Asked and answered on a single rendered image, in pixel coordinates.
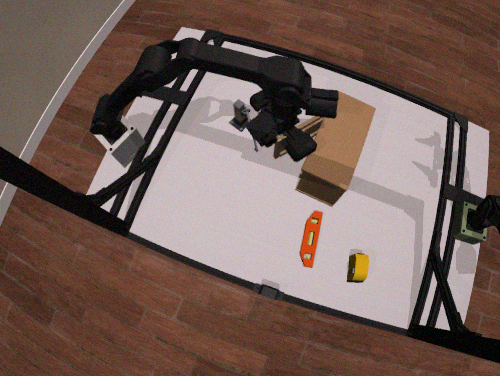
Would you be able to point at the brown wooden cabinet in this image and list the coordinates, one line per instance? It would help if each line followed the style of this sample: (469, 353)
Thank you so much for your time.
(340, 141)

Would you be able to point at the orange torpedo level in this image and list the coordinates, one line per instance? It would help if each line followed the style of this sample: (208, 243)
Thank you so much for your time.
(311, 228)

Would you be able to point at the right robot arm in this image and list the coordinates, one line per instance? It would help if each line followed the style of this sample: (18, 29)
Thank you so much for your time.
(489, 208)

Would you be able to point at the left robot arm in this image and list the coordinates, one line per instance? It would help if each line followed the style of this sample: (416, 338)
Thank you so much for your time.
(281, 79)

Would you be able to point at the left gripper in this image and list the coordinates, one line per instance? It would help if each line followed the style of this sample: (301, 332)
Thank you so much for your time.
(297, 147)

